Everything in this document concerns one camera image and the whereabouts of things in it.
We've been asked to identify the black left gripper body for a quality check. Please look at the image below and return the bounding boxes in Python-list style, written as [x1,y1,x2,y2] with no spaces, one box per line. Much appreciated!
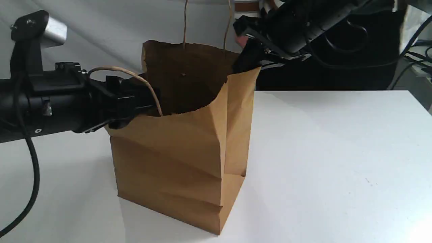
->
[73,63,159,133]

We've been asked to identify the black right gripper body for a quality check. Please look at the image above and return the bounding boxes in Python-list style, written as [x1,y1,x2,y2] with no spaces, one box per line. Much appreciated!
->
[233,7,311,73]

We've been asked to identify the brown paper bag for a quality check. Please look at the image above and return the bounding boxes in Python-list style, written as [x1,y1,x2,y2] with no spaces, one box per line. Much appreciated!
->
[87,0,262,236]

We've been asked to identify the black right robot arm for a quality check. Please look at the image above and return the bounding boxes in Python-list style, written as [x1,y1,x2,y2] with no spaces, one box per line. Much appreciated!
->
[233,0,398,73]

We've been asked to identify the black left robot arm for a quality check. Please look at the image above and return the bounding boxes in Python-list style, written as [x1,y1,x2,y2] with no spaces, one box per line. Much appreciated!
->
[0,10,161,143]

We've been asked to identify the person's hand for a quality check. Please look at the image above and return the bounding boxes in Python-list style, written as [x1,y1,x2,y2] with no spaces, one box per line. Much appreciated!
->
[235,35,249,48]

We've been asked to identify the person in white jacket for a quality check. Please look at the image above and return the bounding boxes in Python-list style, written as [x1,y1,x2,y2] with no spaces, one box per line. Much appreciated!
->
[234,0,408,90]

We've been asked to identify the white backdrop cloth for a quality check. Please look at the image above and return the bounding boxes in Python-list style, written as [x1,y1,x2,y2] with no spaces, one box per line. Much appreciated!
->
[0,0,243,91]

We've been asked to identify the black cables at right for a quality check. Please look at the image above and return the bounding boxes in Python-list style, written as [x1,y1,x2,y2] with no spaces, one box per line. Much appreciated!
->
[304,13,432,90]

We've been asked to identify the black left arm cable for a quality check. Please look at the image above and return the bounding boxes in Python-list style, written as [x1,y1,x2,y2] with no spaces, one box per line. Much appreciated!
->
[0,78,41,238]

